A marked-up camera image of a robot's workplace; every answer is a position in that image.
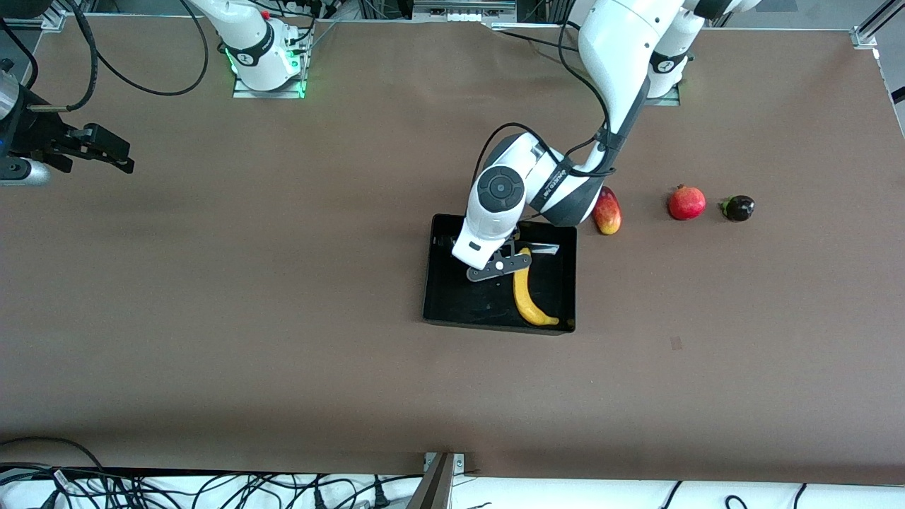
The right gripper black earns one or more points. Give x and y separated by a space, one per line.
37 134

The yellow banana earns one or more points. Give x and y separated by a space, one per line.
527 300

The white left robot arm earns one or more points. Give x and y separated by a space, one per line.
615 49

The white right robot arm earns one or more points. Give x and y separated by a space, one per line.
254 42

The metal connector box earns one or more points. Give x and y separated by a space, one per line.
463 8

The black rectangular tray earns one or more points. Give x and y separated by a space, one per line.
459 304

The red yellow mango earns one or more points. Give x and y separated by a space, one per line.
610 216

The red pomegranate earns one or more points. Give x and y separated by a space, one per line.
687 203

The brown table cover sheet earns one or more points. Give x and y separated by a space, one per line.
283 283

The dark purple eggplant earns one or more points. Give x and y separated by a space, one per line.
740 208

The aluminium frame profile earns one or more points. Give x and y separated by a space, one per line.
55 20
873 25

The grey metal camera post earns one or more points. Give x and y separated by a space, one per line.
433 488

